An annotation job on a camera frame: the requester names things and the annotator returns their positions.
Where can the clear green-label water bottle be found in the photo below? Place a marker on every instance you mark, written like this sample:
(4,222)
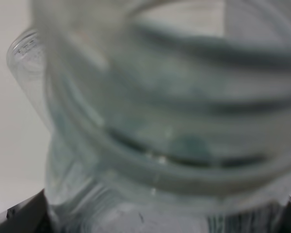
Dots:
(169,116)

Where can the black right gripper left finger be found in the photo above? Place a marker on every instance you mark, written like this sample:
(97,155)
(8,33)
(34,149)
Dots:
(29,216)

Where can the tall clear drinking glass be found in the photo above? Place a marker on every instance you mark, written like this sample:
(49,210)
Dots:
(26,61)

